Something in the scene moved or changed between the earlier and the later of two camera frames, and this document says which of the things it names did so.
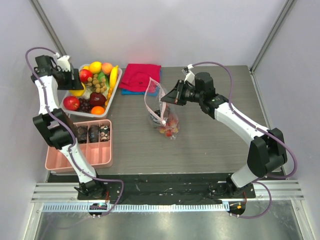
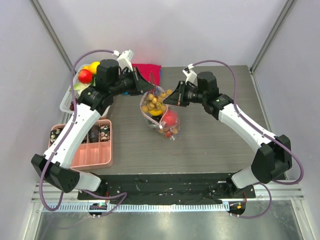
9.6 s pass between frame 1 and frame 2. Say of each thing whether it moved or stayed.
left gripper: moved
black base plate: stayed
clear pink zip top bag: moved
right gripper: stayed
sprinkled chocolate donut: stayed
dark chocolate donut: stayed
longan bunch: moved
